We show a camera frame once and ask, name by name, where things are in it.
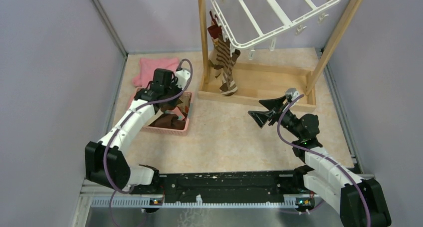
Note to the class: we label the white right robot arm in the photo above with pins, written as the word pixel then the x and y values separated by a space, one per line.
pixel 359 202

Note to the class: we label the wooden rack post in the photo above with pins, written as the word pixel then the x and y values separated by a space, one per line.
pixel 333 42
pixel 204 40

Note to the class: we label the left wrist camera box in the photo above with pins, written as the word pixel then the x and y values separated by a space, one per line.
pixel 184 77

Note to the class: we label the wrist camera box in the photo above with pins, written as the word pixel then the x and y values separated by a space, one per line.
pixel 184 77
pixel 291 94

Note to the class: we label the pink perforated basket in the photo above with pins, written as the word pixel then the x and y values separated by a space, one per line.
pixel 172 122

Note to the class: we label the pink towel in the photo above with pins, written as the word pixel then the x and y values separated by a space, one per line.
pixel 148 66

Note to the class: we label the left wooden rack post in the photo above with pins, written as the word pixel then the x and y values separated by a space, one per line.
pixel 204 40

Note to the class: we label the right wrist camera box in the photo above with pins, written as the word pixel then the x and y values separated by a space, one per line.
pixel 291 94

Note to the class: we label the white cable duct strip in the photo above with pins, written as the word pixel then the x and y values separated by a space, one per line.
pixel 146 202

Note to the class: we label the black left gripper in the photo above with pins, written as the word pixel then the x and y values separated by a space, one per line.
pixel 173 102

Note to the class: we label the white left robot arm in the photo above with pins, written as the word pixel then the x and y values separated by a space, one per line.
pixel 105 161

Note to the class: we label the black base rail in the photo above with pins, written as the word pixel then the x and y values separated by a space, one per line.
pixel 284 182

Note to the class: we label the white clip drying hanger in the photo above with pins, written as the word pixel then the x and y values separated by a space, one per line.
pixel 249 23

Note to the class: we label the right wooden rack post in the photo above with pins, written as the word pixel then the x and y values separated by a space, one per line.
pixel 333 42

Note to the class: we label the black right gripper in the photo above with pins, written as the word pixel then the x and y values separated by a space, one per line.
pixel 261 117

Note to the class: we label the wooden rack base tray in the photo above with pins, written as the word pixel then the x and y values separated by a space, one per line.
pixel 261 81

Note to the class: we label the brown beige striped sock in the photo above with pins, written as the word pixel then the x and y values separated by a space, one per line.
pixel 223 54

